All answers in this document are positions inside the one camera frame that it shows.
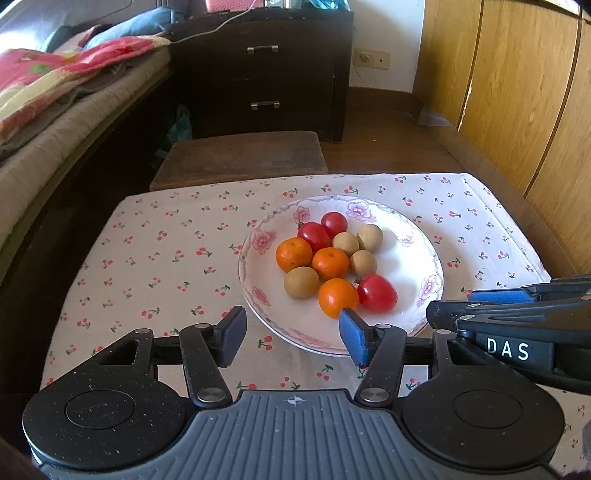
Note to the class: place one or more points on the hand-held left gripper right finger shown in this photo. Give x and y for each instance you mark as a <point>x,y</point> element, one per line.
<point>355,337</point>

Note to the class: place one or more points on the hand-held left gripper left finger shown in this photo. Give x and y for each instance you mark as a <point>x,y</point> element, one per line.
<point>233,334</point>

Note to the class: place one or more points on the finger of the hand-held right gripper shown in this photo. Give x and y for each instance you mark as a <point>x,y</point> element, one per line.
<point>498,318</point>
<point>498,296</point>

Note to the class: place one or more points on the orange tangerine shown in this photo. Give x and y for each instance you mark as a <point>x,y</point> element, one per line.
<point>293,254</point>
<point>330,263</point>
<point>338,297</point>

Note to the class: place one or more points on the large red tomato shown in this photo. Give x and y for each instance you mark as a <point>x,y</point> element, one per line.
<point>377,292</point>

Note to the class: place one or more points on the small tan longan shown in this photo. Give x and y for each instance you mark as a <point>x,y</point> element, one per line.
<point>346,244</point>
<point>363,263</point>
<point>371,237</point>

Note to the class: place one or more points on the large brown longan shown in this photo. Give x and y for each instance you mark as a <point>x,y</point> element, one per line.
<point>301,282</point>

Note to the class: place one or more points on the white floral rim plate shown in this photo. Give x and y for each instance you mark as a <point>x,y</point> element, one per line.
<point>406,263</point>

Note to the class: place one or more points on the small red tomato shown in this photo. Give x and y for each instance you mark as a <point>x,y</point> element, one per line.
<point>334,224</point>
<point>314,235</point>

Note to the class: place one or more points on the cherry print tablecloth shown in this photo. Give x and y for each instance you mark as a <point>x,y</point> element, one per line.
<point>161,258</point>

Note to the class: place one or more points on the brown wooden stool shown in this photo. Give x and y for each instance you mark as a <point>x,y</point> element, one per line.
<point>240,159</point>

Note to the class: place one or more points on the light wooden wardrobe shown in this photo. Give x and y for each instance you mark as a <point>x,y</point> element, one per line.
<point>517,115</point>

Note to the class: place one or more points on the clear plastic wrapper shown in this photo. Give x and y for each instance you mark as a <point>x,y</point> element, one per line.
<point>434,117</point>

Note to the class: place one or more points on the teal plastic bag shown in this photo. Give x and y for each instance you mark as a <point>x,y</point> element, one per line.
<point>178,129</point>

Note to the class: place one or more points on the bed with floral blanket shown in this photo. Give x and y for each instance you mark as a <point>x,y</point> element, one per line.
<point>92,170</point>

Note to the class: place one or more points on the dark nightstand drawer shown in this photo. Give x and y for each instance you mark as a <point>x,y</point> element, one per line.
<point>295,53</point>
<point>295,110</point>

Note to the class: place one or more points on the dark wooden nightstand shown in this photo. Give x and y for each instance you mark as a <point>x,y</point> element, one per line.
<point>258,101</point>

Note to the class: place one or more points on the floral blanket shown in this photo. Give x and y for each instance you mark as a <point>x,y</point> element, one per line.
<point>51,78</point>

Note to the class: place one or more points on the blue pillow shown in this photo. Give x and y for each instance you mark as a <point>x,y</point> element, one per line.
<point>134,30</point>

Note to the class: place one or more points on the pink box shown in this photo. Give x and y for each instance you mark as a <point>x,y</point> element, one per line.
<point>228,4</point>

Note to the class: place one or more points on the teal object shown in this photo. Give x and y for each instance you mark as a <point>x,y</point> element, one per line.
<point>328,3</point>

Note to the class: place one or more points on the beige wall socket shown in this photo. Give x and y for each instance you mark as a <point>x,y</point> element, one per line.
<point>371,60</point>

